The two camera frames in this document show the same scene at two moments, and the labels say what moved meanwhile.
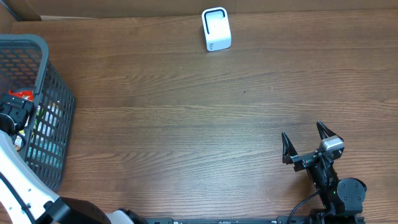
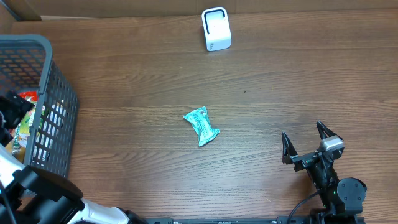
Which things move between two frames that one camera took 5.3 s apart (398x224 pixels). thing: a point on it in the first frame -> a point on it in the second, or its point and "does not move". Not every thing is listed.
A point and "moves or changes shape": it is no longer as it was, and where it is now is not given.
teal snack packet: (43, 149) -> (199, 119)
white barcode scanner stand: (217, 29) does not move
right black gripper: (290, 152) does not move
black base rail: (280, 219) does not move
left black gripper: (14, 112) does not move
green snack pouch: (40, 112) moves or changes shape
